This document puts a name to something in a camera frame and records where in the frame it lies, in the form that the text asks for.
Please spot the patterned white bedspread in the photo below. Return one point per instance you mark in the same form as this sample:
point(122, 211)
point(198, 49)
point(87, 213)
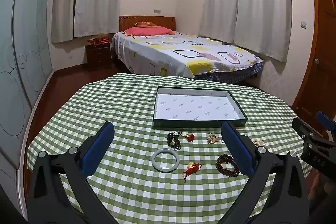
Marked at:
point(183, 53)

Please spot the orange cushion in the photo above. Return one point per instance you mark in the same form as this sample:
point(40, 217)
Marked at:
point(145, 24)

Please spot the pale jade bangle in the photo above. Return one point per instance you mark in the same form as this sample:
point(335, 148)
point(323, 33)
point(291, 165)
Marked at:
point(153, 160)

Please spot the tan box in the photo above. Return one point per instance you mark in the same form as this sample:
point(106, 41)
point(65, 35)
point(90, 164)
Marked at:
point(103, 35)

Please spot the dark wooden nightstand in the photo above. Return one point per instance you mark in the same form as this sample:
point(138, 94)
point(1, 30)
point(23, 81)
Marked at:
point(98, 56)

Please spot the pink pillow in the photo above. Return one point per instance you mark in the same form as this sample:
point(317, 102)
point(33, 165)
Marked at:
point(147, 31)

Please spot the red box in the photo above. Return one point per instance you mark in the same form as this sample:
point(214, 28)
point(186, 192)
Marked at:
point(101, 41)

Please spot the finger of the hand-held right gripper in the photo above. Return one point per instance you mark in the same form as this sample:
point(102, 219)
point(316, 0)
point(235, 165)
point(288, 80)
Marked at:
point(324, 120)
point(302, 127)

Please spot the blue plaid bed sheet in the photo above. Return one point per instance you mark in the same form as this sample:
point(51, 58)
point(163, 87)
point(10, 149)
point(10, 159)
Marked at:
point(231, 75)

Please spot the red knot gold charm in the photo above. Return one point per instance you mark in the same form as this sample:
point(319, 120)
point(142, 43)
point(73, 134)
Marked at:
point(191, 138)
point(193, 167)

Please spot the green checked tablecloth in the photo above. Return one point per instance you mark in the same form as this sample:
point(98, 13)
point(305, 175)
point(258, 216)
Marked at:
point(126, 108)

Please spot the wooden bed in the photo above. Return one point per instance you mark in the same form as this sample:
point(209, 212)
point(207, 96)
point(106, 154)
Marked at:
point(147, 21)

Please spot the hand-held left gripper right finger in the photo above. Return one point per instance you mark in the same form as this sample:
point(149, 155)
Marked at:
point(237, 148)

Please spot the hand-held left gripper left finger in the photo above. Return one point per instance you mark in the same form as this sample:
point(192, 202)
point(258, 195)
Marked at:
point(98, 146)

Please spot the green tray with white lining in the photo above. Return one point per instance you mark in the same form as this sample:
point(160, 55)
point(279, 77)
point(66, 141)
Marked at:
point(197, 106)

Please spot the wooden door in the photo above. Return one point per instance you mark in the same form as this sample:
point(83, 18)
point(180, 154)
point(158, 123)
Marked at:
point(320, 37)

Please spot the glass sliding wardrobe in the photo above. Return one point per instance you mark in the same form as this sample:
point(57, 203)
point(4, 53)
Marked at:
point(23, 43)

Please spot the wall switch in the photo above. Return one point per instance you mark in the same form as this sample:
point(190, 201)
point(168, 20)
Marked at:
point(303, 24)

